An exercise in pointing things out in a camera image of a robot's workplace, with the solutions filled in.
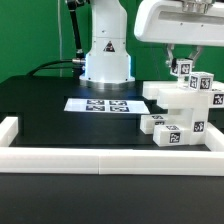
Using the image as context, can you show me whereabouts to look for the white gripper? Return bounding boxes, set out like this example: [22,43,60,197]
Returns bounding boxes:
[134,0,224,69]

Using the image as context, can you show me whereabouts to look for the white tagged cube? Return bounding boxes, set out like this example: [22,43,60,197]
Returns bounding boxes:
[188,72,214,91]
[170,58,193,77]

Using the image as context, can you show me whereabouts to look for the white chair back frame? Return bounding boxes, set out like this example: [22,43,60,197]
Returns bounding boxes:
[142,81,224,109]

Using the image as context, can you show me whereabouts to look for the white chair seat part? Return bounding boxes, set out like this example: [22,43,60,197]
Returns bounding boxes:
[168,108,209,145]

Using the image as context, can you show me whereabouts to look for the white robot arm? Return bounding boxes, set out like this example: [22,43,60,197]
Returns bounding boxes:
[65,0,224,89]

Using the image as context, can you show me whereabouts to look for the white tag sheet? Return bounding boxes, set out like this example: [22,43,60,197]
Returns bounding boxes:
[64,98,149,114]

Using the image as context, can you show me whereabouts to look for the white U-shaped fence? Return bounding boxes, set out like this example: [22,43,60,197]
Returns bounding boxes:
[0,117,224,176]

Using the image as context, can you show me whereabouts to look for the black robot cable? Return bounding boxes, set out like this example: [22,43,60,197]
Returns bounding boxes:
[27,0,88,78]

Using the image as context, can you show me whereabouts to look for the grey hanging cable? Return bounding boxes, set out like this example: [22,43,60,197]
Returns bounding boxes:
[57,0,64,78]

